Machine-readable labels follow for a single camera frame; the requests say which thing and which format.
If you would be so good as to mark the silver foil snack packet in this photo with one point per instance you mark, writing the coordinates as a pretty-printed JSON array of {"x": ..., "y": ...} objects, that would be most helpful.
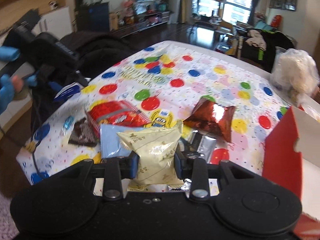
[{"x": 198, "y": 146}]

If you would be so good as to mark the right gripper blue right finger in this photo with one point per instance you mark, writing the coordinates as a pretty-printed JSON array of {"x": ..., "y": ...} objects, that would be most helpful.
[{"x": 179, "y": 164}]

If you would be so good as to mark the tv console shelf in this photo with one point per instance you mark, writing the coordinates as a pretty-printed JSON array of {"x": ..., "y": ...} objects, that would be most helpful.
[{"x": 142, "y": 22}]

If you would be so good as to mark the dark jacket on chair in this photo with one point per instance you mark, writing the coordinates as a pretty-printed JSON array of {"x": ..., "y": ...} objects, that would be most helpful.
[{"x": 97, "y": 52}]

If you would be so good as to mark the dark brown chocolate packet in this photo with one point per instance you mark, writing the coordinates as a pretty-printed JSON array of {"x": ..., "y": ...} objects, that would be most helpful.
[{"x": 82, "y": 134}]

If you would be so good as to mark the blue gloved hand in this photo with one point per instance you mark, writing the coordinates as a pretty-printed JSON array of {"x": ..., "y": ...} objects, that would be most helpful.
[{"x": 13, "y": 88}]

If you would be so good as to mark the light blue snack packet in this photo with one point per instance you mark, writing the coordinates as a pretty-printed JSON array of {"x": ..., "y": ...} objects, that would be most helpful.
[{"x": 110, "y": 143}]

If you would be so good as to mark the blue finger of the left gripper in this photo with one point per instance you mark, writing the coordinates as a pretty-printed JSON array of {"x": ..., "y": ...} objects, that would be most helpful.
[{"x": 55, "y": 87}]

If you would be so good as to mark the clear container with bagged snacks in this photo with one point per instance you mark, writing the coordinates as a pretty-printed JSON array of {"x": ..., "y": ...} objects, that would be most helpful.
[{"x": 294, "y": 75}]

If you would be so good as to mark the white blue snack packet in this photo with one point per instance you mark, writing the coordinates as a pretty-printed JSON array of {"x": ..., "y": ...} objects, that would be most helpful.
[{"x": 68, "y": 91}]

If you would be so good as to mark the dark sofa with clothes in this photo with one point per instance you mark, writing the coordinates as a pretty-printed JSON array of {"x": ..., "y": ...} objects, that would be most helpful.
[{"x": 259, "y": 46}]

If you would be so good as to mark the yellow small snack packet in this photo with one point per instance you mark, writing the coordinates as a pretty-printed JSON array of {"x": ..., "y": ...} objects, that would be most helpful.
[{"x": 97, "y": 158}]

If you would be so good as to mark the window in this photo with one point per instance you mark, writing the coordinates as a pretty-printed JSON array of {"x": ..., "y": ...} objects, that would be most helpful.
[{"x": 225, "y": 0}]

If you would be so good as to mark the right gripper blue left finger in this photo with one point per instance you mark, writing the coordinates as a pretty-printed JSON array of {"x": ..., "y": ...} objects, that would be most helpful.
[{"x": 133, "y": 164}]

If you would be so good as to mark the red checkered snack bag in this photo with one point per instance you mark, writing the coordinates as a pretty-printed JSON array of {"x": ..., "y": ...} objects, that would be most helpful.
[{"x": 120, "y": 113}]

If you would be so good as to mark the cream yellow snack packet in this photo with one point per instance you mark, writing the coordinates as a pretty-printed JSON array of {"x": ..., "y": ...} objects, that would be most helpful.
[{"x": 156, "y": 147}]

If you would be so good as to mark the brown foil snack bag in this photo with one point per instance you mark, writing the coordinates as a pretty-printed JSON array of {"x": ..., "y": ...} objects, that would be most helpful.
[{"x": 209, "y": 116}]

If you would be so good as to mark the yellow minion snack pouch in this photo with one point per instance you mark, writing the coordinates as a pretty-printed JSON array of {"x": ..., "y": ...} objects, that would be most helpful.
[{"x": 161, "y": 118}]

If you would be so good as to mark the balloon birthday tablecloth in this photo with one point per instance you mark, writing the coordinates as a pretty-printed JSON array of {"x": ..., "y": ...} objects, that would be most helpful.
[{"x": 173, "y": 76}]

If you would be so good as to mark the red white cardboard box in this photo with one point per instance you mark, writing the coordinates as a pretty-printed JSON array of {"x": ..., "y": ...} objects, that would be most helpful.
[{"x": 291, "y": 160}]

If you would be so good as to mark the white cabinet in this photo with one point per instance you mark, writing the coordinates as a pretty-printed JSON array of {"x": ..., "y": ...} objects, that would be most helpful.
[{"x": 57, "y": 22}]

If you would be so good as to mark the small blue candy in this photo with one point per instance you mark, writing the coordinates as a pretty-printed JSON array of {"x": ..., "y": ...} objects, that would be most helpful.
[{"x": 68, "y": 122}]

